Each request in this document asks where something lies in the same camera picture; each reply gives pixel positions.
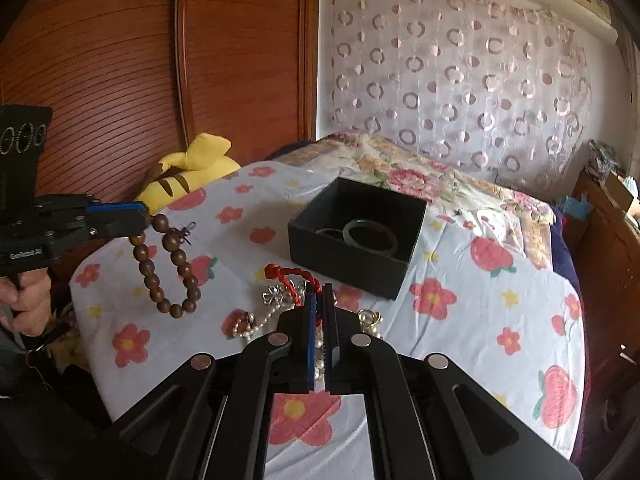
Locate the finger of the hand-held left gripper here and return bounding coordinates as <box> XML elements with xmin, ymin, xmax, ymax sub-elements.
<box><xmin>85</xmin><ymin>200</ymin><xmax>150</xmax><ymax>216</ymax></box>
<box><xmin>86</xmin><ymin>210</ymin><xmax>152</xmax><ymax>242</ymax></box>

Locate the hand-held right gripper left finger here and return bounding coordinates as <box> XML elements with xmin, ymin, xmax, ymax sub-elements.
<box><xmin>107</xmin><ymin>290</ymin><xmax>325</xmax><ymax>480</ymax></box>

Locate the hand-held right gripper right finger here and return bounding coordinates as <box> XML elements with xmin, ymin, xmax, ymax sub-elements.
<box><xmin>322</xmin><ymin>282</ymin><xmax>586</xmax><ymax>480</ymax></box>

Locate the gold pearl ornament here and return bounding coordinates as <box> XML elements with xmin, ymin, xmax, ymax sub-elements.
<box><xmin>356</xmin><ymin>309</ymin><xmax>384</xmax><ymax>337</ymax></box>

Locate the silver flower brooch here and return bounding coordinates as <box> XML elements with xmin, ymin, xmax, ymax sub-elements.
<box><xmin>260</xmin><ymin>284</ymin><xmax>302</xmax><ymax>307</ymax></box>

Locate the brown wooden bead bracelet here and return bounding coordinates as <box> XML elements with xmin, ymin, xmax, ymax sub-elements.
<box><xmin>129</xmin><ymin>212</ymin><xmax>202</xmax><ymax>320</ymax></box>

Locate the white pearl necklace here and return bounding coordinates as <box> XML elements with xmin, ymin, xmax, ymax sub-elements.
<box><xmin>222</xmin><ymin>305</ymin><xmax>292</xmax><ymax>342</ymax></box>

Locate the red braided cord bracelet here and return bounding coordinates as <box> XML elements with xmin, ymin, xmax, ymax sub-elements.
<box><xmin>264</xmin><ymin>263</ymin><xmax>321</xmax><ymax>309</ymax></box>

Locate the black square jewelry box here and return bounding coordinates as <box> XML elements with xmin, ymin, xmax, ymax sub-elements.
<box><xmin>287</xmin><ymin>176</ymin><xmax>428</xmax><ymax>302</ymax></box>

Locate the person's left hand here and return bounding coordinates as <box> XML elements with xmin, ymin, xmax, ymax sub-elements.
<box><xmin>0</xmin><ymin>269</ymin><xmax>54</xmax><ymax>337</ymax></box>

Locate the yellow plush toy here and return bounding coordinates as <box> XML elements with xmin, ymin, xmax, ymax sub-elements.
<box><xmin>135</xmin><ymin>132</ymin><xmax>242</xmax><ymax>214</ymax></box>

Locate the green jade bangle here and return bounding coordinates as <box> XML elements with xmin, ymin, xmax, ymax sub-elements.
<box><xmin>342</xmin><ymin>220</ymin><xmax>399</xmax><ymax>256</ymax></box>

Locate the strawberry flower print bedsheet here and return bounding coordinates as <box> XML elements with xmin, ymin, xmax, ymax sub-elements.
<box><xmin>70</xmin><ymin>162</ymin><xmax>587</xmax><ymax>480</ymax></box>

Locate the brown wooden wardrobe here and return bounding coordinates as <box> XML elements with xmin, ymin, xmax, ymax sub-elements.
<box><xmin>0</xmin><ymin>0</ymin><xmax>321</xmax><ymax>281</ymax></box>

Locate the floral quilt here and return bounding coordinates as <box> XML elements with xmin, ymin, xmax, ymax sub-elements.
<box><xmin>272</xmin><ymin>130</ymin><xmax>557</xmax><ymax>272</ymax></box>

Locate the person's dark clothing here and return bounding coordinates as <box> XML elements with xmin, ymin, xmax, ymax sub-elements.
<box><xmin>0</xmin><ymin>330</ymin><xmax>116</xmax><ymax>480</ymax></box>

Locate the dark purple blanket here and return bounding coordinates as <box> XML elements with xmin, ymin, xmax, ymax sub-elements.
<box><xmin>549</xmin><ymin>205</ymin><xmax>593</xmax><ymax>461</ymax></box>

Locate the blue plastic bag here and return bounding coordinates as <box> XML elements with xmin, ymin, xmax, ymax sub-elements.
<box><xmin>561</xmin><ymin>195</ymin><xmax>594</xmax><ymax>222</ymax></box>

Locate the sheer circle-patterned curtain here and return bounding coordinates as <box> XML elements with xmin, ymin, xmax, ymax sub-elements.
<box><xmin>325</xmin><ymin>0</ymin><xmax>595</xmax><ymax>202</ymax></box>

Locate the brown wooden cabinet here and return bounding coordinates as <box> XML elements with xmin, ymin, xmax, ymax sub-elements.
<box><xmin>570</xmin><ymin>169</ymin><xmax>640</xmax><ymax>411</ymax></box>

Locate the cardboard box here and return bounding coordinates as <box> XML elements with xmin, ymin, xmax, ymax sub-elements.
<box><xmin>604</xmin><ymin>172</ymin><xmax>640</xmax><ymax>213</ymax></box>

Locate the stack of magazines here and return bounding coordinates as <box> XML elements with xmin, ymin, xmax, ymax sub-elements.
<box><xmin>587</xmin><ymin>139</ymin><xmax>624</xmax><ymax>179</ymax></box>

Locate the white wall air conditioner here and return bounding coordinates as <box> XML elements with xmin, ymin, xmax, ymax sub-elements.
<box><xmin>521</xmin><ymin>0</ymin><xmax>614</xmax><ymax>44</ymax></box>

